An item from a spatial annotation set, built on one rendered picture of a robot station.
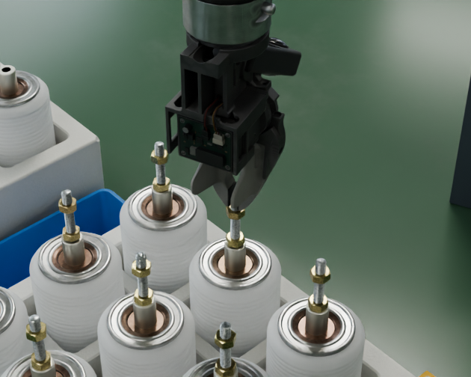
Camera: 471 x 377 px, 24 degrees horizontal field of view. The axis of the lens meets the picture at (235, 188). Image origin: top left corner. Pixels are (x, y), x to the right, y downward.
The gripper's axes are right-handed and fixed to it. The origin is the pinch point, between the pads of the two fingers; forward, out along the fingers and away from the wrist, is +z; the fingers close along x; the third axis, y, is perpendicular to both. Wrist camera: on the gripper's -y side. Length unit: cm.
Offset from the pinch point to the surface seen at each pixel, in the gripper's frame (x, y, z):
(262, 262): 2.5, -0.8, 9.1
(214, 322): 0.1, 5.2, 13.7
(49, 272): -16.1, 10.6, 9.2
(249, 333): 3.3, 3.7, 15.2
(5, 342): -14.9, 19.9, 10.0
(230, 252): 0.0, 1.6, 6.8
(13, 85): -38.5, -13.7, 8.2
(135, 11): -58, -72, 34
